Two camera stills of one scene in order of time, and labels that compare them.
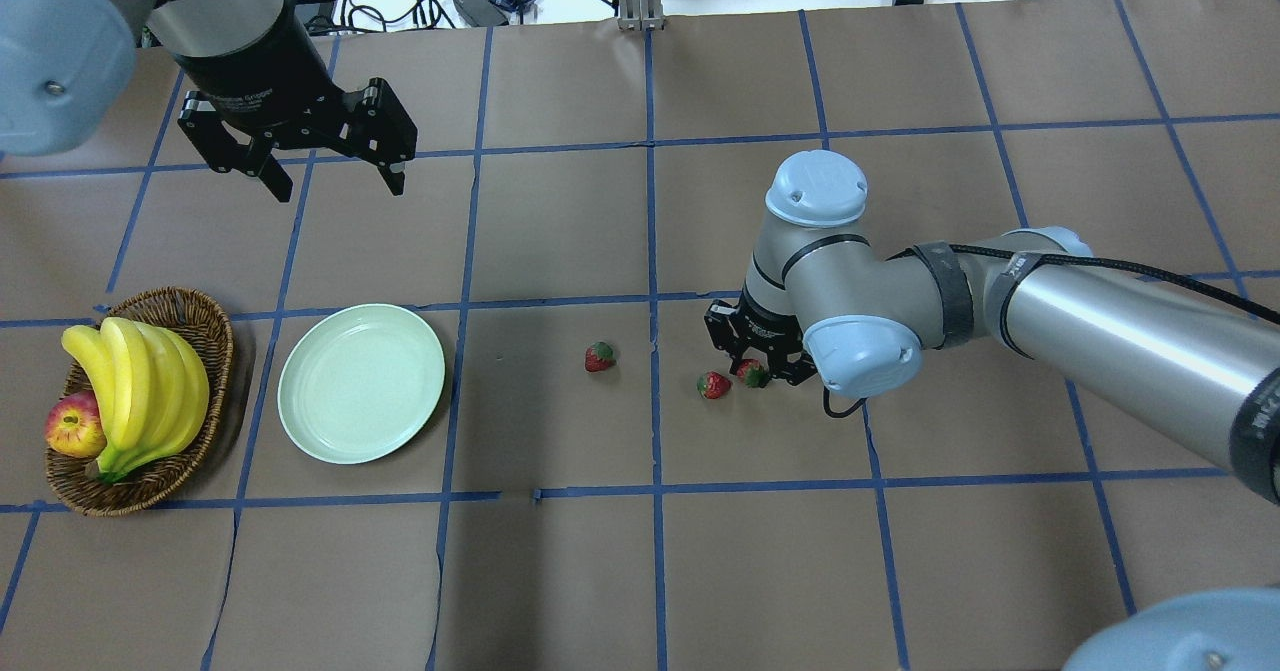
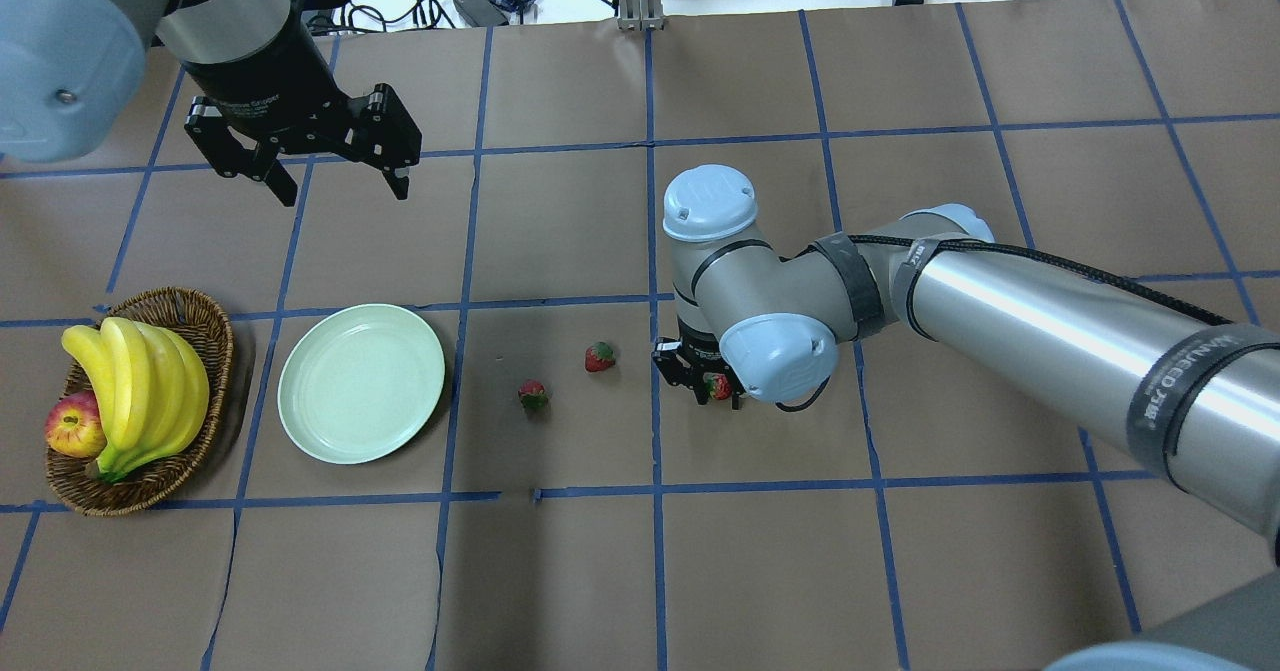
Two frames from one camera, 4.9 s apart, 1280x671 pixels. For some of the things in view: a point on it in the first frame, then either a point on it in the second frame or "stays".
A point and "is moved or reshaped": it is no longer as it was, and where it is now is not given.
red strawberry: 752,373 is moved or reshaped
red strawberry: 713,385 stays
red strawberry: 598,357 stays
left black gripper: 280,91 stays
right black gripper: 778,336 → 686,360
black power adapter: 477,9 stays
